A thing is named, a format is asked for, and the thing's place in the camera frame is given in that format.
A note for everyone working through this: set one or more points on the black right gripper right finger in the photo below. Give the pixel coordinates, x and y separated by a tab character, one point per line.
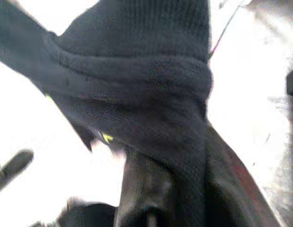
233	196

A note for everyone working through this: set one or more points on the black jacket with ribbed cuffs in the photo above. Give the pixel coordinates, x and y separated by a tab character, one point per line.
136	82

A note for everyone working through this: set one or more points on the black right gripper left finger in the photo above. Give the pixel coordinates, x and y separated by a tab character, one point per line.
148	196

